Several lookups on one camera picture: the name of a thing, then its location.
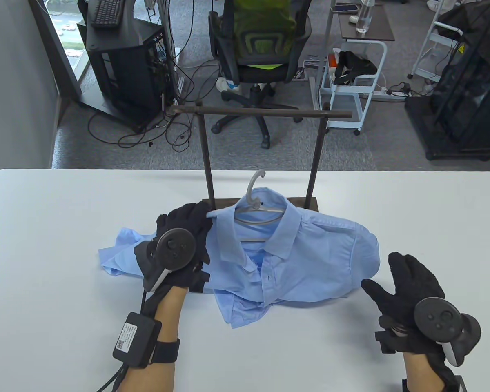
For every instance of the person's left hand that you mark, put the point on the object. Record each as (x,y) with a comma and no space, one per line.
(188,216)

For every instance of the person's right hand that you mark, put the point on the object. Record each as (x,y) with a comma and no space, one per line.
(408,286)

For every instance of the grey plastic hanger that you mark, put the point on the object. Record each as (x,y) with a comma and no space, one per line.
(251,196)

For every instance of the light blue long-sleeve shirt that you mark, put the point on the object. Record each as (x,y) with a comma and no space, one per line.
(310,253)

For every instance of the person's left forearm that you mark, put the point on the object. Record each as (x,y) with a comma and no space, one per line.
(163,322)

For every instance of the black left hand controller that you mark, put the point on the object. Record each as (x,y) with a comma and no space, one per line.
(173,247)

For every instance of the black hand controller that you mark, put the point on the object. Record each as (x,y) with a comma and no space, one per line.
(437,318)
(173,247)

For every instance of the black right hand controller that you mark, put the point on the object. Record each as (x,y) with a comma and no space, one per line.
(437,318)

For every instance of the dark wooden hanging rack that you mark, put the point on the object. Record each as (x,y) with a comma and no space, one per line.
(269,112)

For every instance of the black left wrist sensor box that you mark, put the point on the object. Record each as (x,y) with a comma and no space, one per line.
(134,341)

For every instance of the black office chair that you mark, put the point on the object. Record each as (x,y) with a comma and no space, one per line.
(265,73)

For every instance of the black computer tower stand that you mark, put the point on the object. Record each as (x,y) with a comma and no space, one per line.
(126,61)

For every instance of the black covered rack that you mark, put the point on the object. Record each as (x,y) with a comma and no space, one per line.
(465,114)

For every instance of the white power strip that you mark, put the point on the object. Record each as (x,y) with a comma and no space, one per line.
(377,94)

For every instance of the green vest on chair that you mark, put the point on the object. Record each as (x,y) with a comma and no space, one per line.
(265,24)

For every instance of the orange and white object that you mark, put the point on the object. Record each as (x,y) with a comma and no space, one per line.
(332,60)

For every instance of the black keyboard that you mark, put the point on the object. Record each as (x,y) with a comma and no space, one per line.
(106,14)

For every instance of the window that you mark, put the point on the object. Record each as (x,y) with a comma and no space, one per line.
(65,32)

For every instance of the black bag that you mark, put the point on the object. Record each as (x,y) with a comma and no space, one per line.
(351,65)

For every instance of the white ladder shelf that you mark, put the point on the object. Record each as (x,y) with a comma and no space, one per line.
(433,36)

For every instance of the white cart with brown top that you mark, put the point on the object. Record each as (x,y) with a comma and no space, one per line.
(375,28)

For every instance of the dark smartphone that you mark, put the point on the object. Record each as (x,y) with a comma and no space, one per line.
(345,7)

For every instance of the clear plastic water bottle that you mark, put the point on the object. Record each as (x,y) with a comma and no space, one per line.
(363,20)

